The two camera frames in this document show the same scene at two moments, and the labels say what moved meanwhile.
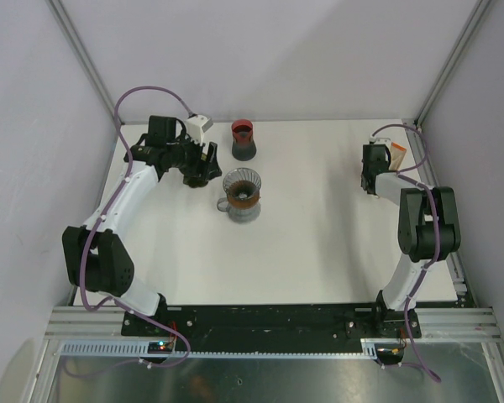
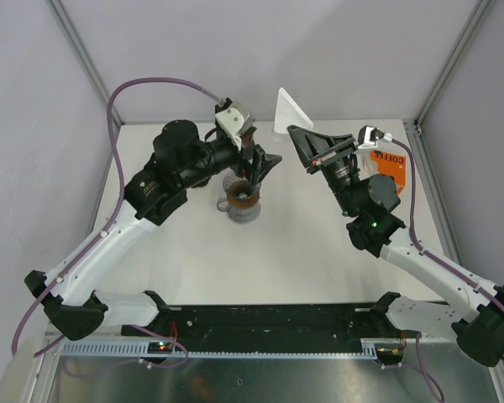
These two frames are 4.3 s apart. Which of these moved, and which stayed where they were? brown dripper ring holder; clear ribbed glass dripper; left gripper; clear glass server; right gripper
Moved: right gripper; left gripper
Stayed: clear glass server; clear ribbed glass dripper; brown dripper ring holder
